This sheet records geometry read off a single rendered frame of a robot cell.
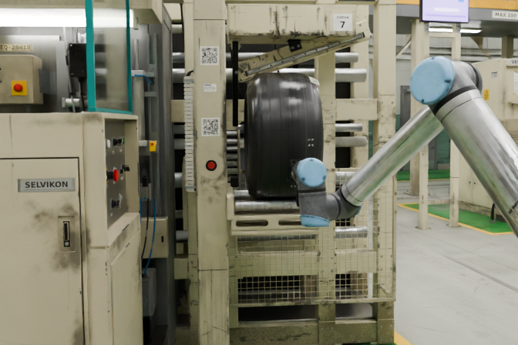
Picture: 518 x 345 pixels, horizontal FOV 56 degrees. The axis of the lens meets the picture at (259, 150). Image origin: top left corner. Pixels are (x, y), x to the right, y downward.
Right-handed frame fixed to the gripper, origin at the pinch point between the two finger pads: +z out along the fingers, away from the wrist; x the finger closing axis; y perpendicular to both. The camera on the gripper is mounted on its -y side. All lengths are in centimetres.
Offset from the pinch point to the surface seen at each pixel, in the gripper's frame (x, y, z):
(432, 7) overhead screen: -203, 188, 327
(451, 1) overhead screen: -227, 196, 330
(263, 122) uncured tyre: 12.6, 21.9, -3.7
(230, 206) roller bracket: 25.2, -10.1, 6.9
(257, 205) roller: 14.6, -10.2, 10.7
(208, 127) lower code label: 33.7, 22.2, 14.4
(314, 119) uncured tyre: -6.9, 22.6, -3.5
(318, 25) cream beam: -17, 72, 35
